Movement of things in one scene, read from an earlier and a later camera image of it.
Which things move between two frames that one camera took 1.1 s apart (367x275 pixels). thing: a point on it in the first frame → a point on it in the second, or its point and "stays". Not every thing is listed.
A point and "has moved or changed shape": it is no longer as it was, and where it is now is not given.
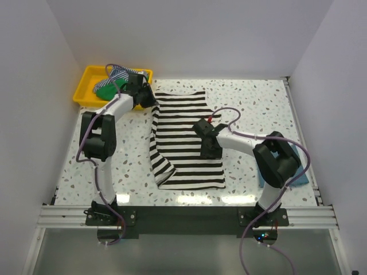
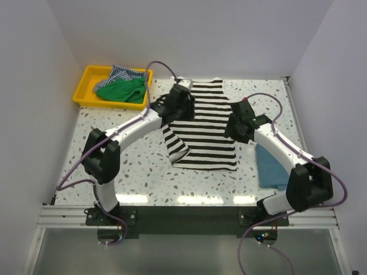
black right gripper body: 213,152 → 233,130
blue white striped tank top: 118,73 stays
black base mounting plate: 187,220 stays
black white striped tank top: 175,142 has moved or changed shape
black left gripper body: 147,98 → 185,111
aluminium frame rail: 60,215 stays
